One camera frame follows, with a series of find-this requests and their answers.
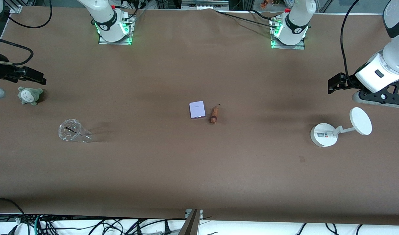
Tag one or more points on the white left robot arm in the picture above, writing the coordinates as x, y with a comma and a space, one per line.
295, 19

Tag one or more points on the clear glass cup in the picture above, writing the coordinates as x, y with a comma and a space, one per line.
70, 130

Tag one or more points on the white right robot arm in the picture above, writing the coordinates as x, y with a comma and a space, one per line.
104, 19

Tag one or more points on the lilac smartphone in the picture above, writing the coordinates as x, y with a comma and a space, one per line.
197, 110

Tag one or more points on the brown lion statue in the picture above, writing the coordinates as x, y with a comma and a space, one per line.
214, 115

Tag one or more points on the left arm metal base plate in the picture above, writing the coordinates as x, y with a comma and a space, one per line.
287, 47

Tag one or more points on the white round-base stand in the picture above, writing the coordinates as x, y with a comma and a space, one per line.
323, 134

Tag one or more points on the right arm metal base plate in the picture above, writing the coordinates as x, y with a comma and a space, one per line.
114, 42

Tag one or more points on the aluminium frame bar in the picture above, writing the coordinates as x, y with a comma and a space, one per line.
204, 3

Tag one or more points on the wooden post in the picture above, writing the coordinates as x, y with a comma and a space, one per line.
190, 225

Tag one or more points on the grey green plush toy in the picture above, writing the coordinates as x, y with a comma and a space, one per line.
29, 95

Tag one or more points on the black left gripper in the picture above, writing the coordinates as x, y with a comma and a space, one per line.
347, 82

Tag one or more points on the brown table cover sheet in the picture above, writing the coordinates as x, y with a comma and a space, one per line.
199, 169

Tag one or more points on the orange toy figure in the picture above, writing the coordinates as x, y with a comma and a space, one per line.
264, 4

